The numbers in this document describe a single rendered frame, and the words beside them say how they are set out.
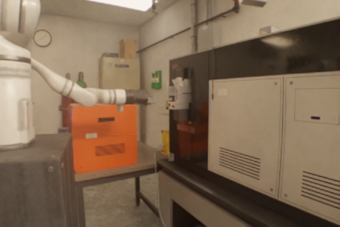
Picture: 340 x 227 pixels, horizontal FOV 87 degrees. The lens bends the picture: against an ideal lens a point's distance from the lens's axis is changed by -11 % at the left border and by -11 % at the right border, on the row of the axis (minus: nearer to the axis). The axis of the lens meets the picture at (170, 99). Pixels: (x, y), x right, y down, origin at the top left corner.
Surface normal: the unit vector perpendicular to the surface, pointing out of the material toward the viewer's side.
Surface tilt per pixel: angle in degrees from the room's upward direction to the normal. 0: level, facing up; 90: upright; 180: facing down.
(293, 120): 90
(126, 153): 90
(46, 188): 90
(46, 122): 90
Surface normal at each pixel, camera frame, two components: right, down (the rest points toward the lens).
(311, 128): -0.85, 0.01
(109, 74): 0.52, 0.03
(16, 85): 0.90, 0.01
